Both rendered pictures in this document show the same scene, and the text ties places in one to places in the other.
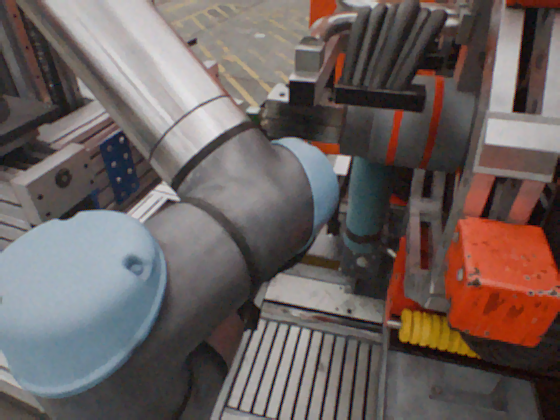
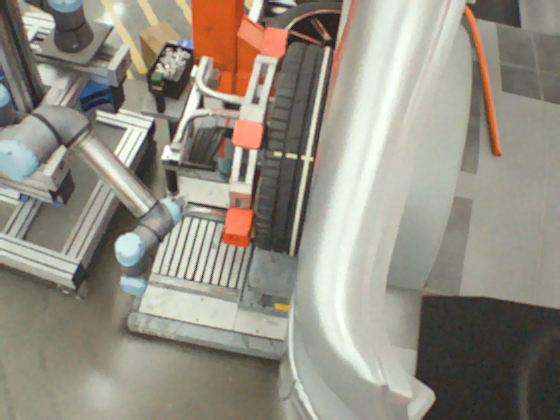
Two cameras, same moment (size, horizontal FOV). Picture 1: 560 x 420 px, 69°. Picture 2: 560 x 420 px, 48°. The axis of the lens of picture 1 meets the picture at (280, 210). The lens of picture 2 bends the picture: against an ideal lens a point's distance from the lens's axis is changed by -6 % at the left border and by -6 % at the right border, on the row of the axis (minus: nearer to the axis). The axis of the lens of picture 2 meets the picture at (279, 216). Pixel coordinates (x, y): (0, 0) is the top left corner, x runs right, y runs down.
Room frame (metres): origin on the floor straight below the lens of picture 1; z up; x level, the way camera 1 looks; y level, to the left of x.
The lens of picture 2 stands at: (-0.71, -0.14, 2.49)
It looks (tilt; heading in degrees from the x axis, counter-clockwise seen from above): 58 degrees down; 350
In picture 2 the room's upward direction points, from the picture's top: 6 degrees clockwise
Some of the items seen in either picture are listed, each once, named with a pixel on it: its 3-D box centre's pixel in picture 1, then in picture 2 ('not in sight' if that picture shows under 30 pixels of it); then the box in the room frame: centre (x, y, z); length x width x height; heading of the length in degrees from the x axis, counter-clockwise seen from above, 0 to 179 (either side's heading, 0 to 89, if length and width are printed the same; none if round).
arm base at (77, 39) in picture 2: not in sight; (71, 28); (1.12, 0.37, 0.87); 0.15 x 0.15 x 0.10
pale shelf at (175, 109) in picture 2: not in sight; (174, 79); (1.25, 0.02, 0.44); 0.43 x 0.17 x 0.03; 165
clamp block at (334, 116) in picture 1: (307, 112); (178, 159); (0.45, -0.03, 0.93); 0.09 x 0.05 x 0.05; 75
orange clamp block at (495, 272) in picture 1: (494, 277); (238, 226); (0.26, -0.20, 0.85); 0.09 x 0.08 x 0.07; 165
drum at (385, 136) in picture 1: (411, 122); (234, 138); (0.58, -0.21, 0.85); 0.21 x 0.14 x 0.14; 75
